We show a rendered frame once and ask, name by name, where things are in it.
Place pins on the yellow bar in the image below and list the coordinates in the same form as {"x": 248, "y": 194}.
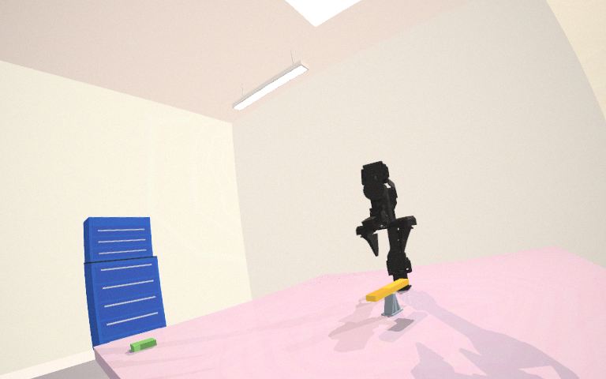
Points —
{"x": 387, "y": 290}

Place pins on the green rectangular bar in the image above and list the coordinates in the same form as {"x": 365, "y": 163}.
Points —
{"x": 140, "y": 345}

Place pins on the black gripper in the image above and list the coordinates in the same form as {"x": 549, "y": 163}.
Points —
{"x": 403, "y": 224}

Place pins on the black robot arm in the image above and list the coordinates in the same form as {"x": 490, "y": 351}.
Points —
{"x": 373, "y": 178}

